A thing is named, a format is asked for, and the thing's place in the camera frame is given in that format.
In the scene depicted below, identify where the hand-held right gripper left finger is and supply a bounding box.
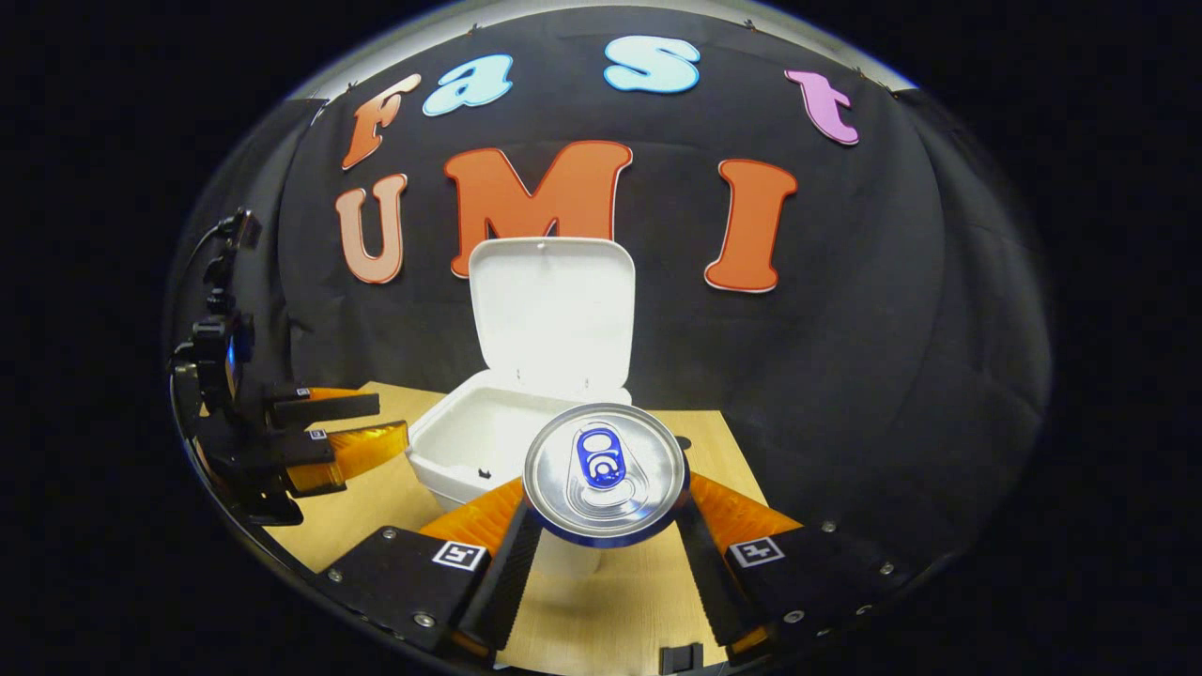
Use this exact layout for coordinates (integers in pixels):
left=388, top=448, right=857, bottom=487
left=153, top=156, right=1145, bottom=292
left=324, top=477, right=546, bottom=663

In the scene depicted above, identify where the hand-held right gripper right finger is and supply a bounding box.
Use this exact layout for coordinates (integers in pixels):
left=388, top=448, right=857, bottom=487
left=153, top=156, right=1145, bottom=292
left=671, top=474, right=917, bottom=658

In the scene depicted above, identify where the silver pop can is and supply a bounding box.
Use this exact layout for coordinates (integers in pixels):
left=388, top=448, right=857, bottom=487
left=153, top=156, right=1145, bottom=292
left=523, top=404, right=691, bottom=548

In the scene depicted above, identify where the white desktop garbage bin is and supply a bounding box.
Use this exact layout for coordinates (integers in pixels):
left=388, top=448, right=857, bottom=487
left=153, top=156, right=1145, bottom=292
left=406, top=237, right=637, bottom=578

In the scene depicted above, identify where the wooden desktop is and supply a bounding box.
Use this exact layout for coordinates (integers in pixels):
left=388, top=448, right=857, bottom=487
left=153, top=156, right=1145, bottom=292
left=263, top=380, right=766, bottom=676

